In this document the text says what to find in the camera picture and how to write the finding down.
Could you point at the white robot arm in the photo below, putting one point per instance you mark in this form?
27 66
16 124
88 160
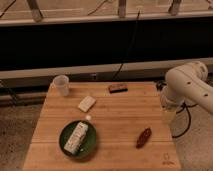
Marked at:
187 81

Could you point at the brown rectangular block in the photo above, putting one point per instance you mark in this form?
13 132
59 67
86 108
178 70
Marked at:
114 88

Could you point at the white soap bar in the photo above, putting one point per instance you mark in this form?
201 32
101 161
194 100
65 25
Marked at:
86 103

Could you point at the translucent plastic cup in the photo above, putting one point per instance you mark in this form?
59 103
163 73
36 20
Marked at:
61 82

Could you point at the dark red chili pepper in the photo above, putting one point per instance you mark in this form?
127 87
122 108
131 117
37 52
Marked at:
143 138

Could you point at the white carton box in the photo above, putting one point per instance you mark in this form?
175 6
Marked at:
76 138

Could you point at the green round plate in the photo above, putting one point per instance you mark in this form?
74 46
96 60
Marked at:
87 146

